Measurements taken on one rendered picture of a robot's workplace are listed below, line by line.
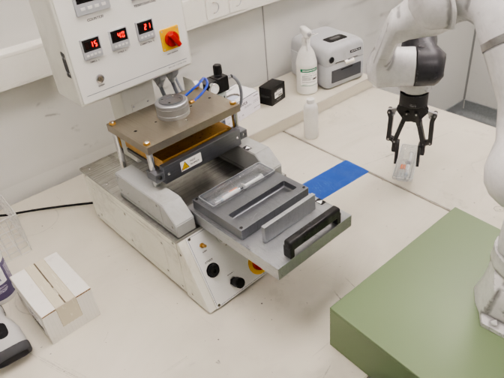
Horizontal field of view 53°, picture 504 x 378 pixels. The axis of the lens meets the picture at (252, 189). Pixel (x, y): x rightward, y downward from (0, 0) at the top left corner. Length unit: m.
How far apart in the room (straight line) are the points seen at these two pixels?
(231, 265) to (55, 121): 0.82
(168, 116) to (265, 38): 0.99
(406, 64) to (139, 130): 0.64
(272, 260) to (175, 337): 0.32
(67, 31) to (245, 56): 0.99
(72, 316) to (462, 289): 0.84
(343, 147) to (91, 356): 1.03
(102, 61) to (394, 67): 0.69
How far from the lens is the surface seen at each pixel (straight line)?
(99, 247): 1.47
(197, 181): 1.30
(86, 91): 1.26
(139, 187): 1.20
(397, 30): 1.15
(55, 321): 1.23
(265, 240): 1.02
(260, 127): 1.80
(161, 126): 1.20
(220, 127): 1.26
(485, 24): 0.86
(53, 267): 1.32
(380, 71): 1.28
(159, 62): 1.35
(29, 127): 1.72
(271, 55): 2.16
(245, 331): 1.16
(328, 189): 1.54
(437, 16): 0.91
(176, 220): 1.12
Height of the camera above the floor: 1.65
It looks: 35 degrees down
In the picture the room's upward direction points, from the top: 6 degrees counter-clockwise
